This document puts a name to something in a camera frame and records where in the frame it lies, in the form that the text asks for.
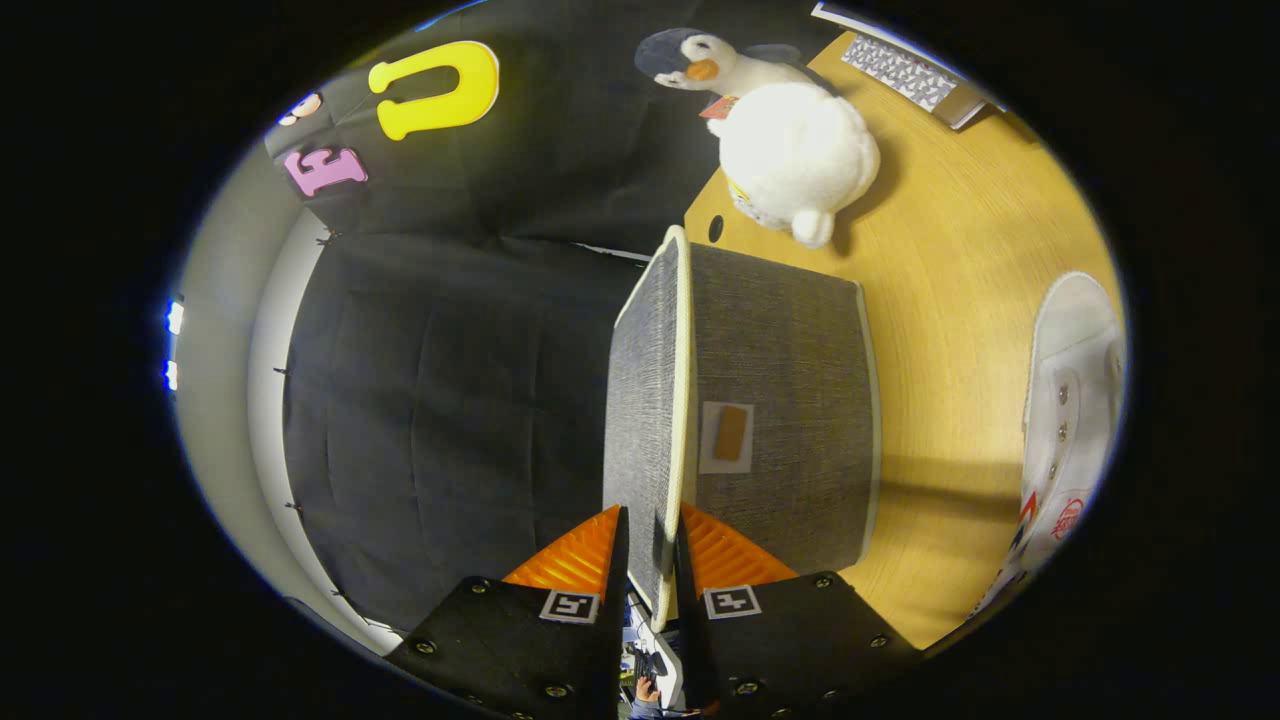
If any grey fabric storage box lid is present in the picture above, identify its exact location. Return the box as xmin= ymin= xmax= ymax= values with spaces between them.
xmin=603 ymin=225 xmax=693 ymax=633

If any white plush toy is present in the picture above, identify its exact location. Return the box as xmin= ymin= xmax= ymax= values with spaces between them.
xmin=718 ymin=80 xmax=883 ymax=251

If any dark blue penguin plush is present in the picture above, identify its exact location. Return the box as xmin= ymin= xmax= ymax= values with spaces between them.
xmin=635 ymin=28 xmax=836 ymax=101

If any white canvas shoe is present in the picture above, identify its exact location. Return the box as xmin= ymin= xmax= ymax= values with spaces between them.
xmin=965 ymin=272 xmax=1129 ymax=621

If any white book with portrait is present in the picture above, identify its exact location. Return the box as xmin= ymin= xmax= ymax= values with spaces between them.
xmin=810 ymin=2 xmax=1008 ymax=131

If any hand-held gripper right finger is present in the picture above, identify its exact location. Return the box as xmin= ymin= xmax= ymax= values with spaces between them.
xmin=675 ymin=503 xmax=921 ymax=720

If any patterned grey notebook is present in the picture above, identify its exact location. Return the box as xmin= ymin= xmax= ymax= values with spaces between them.
xmin=840 ymin=33 xmax=963 ymax=114

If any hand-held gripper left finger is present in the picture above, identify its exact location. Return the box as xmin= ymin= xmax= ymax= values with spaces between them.
xmin=385 ymin=505 xmax=631 ymax=720

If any grey fabric storage box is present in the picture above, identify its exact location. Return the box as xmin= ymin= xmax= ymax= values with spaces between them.
xmin=688 ymin=243 xmax=883 ymax=576

